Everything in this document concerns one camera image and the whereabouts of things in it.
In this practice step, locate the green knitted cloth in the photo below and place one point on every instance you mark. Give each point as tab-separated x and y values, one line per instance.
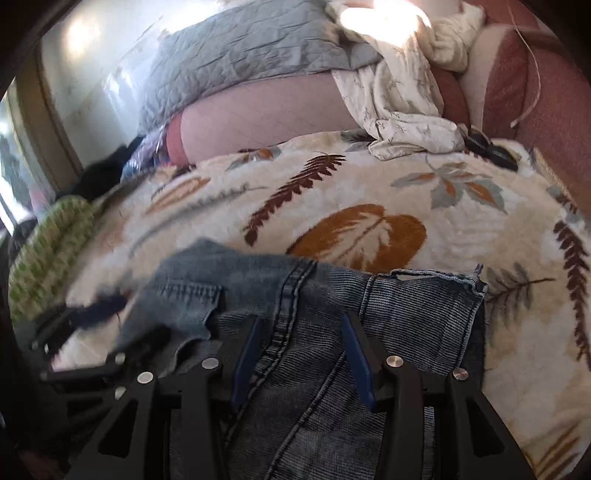
51	249

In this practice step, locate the cream knit cloth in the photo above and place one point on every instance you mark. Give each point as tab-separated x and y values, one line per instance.
455	41

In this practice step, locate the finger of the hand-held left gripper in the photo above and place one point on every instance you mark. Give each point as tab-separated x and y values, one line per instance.
92	369
99	314

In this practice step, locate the purple plastic bag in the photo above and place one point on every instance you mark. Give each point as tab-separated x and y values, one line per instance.
147	152

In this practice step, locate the white floral cloth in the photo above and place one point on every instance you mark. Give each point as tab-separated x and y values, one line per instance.
397	101

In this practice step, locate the grey quilted blanket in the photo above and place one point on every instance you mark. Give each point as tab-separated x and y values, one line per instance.
240	50

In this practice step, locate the blue denim pants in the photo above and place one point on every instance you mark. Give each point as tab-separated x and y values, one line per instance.
323	300

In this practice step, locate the pink sofa cushion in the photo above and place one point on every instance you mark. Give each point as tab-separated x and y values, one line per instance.
268	120

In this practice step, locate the black cloth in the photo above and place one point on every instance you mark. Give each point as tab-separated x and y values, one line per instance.
101	177

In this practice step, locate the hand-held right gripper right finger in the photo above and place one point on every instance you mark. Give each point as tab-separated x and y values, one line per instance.
358	364

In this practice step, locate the leaf print fleece blanket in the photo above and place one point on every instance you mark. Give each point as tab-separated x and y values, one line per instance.
369	184

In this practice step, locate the reddish brown sofa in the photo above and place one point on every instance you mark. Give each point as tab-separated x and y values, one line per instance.
554	106

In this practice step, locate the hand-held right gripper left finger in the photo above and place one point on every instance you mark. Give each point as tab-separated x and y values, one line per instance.
244	364

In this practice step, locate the wooden door frame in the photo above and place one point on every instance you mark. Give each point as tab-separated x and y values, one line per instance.
51	124

